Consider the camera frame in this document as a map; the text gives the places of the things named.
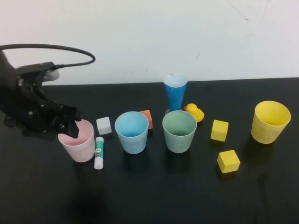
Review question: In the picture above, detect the light blue plastic cup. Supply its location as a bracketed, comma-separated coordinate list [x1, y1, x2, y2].
[114, 111, 150, 154]

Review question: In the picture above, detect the white foam cube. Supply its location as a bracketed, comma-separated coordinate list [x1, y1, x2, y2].
[96, 116, 112, 135]

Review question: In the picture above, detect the pink plastic cup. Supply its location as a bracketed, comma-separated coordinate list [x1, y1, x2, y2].
[57, 119, 95, 163]

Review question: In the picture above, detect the white green glue stick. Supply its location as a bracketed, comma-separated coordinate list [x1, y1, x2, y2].
[94, 136, 104, 170]

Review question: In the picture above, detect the green plastic cup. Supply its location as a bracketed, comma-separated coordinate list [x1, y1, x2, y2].
[162, 110, 198, 154]

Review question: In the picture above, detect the orange foam cube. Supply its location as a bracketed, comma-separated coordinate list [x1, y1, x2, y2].
[139, 109, 154, 130]

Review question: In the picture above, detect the yellow foam cube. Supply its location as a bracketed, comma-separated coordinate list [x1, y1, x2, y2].
[210, 119, 229, 142]
[217, 149, 241, 174]

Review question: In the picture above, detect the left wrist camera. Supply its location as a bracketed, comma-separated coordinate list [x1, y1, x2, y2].
[15, 61, 59, 83]

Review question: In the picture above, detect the blue cone glass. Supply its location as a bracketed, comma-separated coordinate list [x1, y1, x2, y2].
[163, 72, 188, 116]

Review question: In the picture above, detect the yellow plastic cup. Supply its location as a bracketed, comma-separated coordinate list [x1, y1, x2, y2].
[251, 100, 292, 145]

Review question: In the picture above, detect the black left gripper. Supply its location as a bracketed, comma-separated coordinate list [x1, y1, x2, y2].
[4, 79, 83, 141]

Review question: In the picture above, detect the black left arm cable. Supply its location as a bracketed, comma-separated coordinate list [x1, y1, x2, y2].
[0, 43, 96, 70]

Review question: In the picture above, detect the yellow rubber duck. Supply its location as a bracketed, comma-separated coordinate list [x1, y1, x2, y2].
[184, 103, 205, 123]

